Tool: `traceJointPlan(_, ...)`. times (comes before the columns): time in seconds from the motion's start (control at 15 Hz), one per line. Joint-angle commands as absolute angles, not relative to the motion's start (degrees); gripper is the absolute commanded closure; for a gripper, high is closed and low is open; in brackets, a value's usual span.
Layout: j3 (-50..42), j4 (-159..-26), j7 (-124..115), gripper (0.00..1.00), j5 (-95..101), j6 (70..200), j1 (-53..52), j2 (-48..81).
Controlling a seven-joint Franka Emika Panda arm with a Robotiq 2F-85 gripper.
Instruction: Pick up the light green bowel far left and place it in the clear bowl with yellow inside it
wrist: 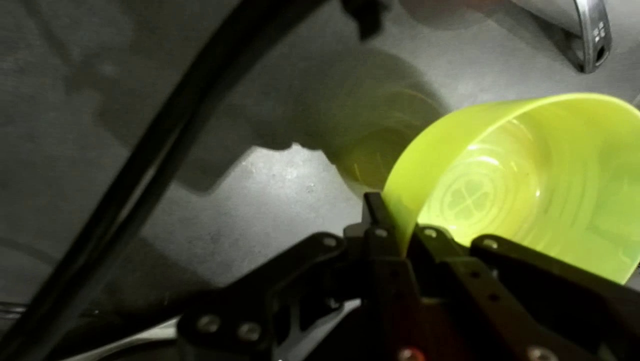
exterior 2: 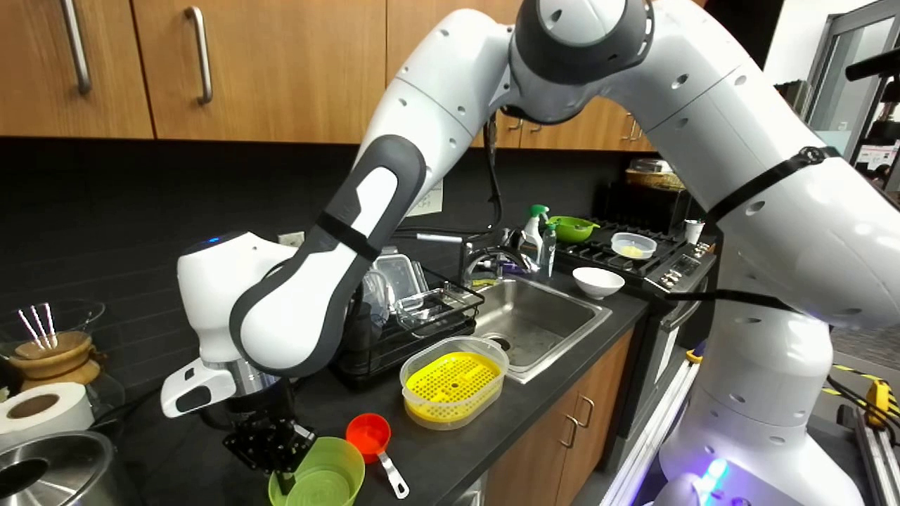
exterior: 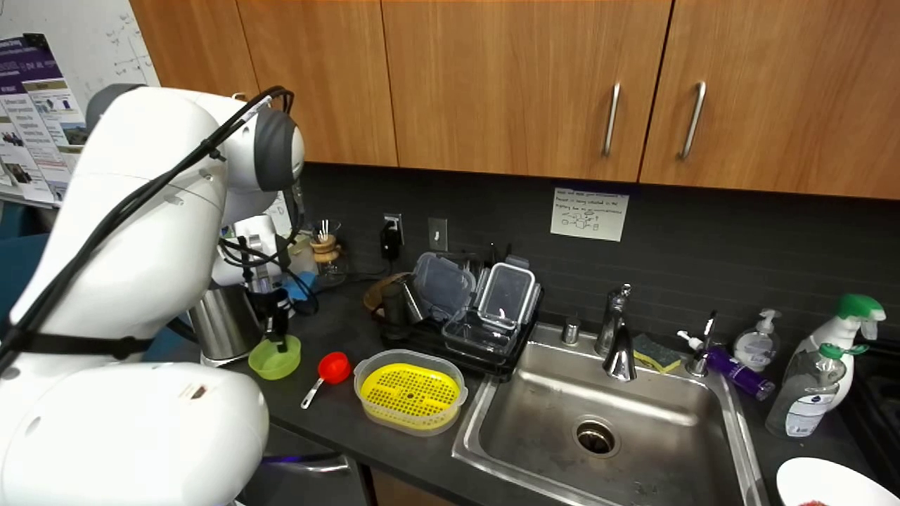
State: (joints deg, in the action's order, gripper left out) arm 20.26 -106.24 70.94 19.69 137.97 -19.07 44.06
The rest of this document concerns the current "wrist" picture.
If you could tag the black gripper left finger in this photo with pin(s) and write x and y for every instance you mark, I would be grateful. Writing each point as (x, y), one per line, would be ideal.
(300, 293)

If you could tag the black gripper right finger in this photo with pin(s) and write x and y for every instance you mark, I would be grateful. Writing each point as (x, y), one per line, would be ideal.
(521, 301)

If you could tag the light green plastic bowl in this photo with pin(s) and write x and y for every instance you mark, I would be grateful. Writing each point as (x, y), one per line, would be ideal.
(547, 173)

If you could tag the red measuring cup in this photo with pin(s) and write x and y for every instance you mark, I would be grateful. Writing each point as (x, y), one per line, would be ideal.
(590, 33)

